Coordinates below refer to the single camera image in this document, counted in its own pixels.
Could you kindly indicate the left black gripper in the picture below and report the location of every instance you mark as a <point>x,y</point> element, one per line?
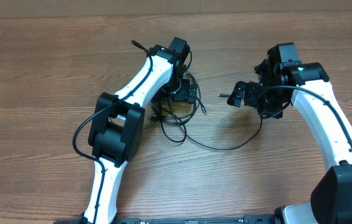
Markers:
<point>184,94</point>

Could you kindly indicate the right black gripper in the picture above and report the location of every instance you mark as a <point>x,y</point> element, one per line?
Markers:
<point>252,90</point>

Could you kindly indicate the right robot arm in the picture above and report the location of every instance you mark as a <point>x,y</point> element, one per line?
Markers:
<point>313,98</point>

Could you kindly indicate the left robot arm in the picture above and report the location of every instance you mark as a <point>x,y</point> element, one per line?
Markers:
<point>117,123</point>

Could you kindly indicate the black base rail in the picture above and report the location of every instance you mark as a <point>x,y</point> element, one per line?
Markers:
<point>246,219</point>

